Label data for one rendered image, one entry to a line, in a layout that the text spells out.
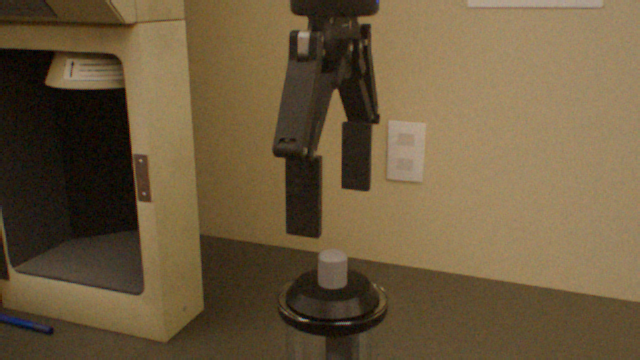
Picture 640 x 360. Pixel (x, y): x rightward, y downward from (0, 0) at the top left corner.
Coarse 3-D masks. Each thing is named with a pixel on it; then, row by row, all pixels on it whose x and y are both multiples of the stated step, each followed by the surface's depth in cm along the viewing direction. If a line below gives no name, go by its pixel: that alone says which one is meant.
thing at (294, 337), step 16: (288, 304) 59; (384, 304) 59; (304, 320) 56; (320, 320) 56; (336, 320) 56; (352, 320) 56; (368, 320) 57; (288, 336) 60; (304, 336) 58; (320, 336) 57; (336, 336) 56; (352, 336) 57; (368, 336) 59; (288, 352) 61; (304, 352) 59; (320, 352) 58; (336, 352) 58; (352, 352) 58; (368, 352) 59
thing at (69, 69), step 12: (60, 60) 90; (72, 60) 89; (84, 60) 89; (96, 60) 89; (108, 60) 89; (120, 60) 90; (48, 72) 93; (60, 72) 90; (72, 72) 89; (84, 72) 88; (96, 72) 88; (108, 72) 89; (120, 72) 89; (48, 84) 91; (60, 84) 89; (72, 84) 88; (84, 84) 88; (96, 84) 88; (108, 84) 89; (120, 84) 89
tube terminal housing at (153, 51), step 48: (144, 0) 81; (0, 48) 95; (48, 48) 86; (96, 48) 84; (144, 48) 82; (144, 96) 83; (144, 144) 85; (192, 144) 95; (192, 192) 97; (144, 240) 90; (192, 240) 98; (0, 288) 104; (48, 288) 100; (96, 288) 96; (144, 288) 93; (192, 288) 100; (144, 336) 95
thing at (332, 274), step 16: (320, 256) 59; (336, 256) 59; (320, 272) 59; (336, 272) 59; (352, 272) 63; (288, 288) 62; (304, 288) 59; (320, 288) 59; (336, 288) 59; (352, 288) 59; (368, 288) 59; (304, 304) 58; (320, 304) 57; (336, 304) 57; (352, 304) 57; (368, 304) 58
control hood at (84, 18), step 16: (48, 0) 78; (64, 0) 77; (80, 0) 76; (96, 0) 75; (112, 0) 75; (128, 0) 78; (0, 16) 84; (16, 16) 83; (32, 16) 82; (64, 16) 80; (80, 16) 79; (96, 16) 78; (112, 16) 77; (128, 16) 78
